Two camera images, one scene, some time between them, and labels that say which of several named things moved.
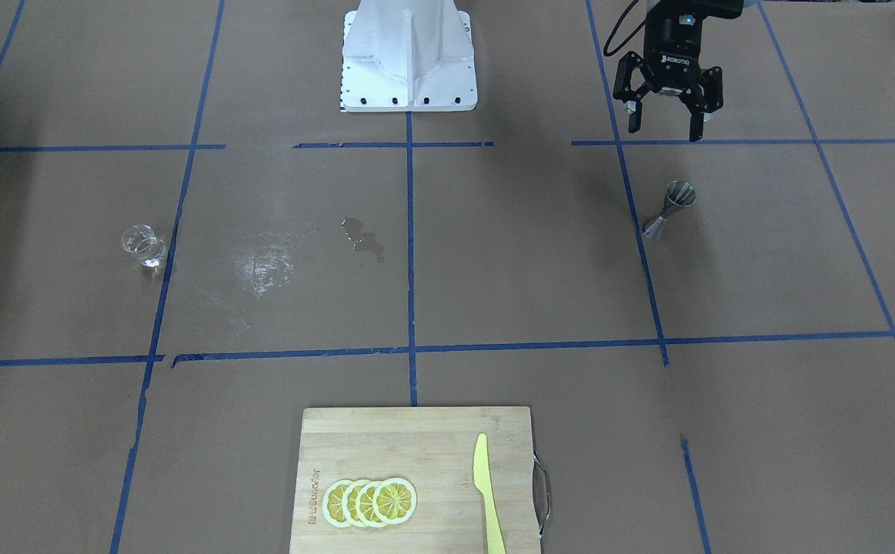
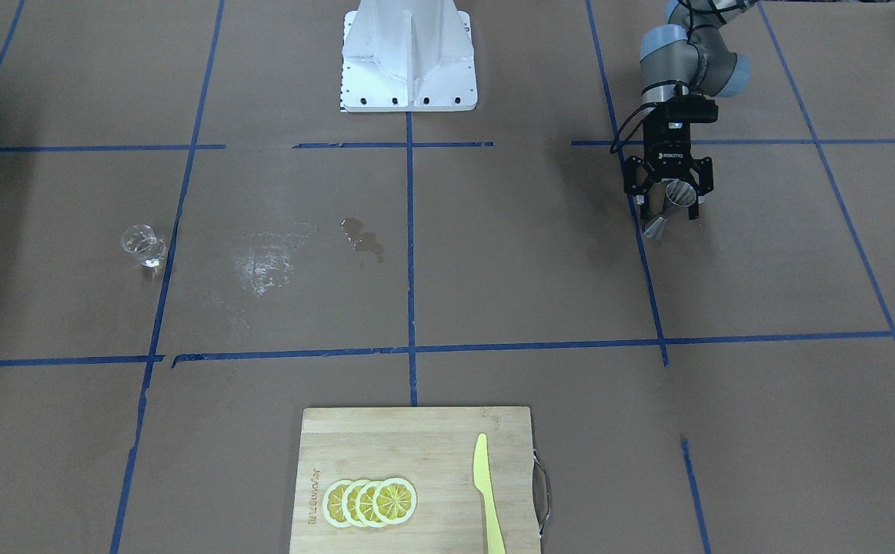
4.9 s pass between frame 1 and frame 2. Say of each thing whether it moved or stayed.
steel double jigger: stayed
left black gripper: moved
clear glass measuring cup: stayed
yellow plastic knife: stayed
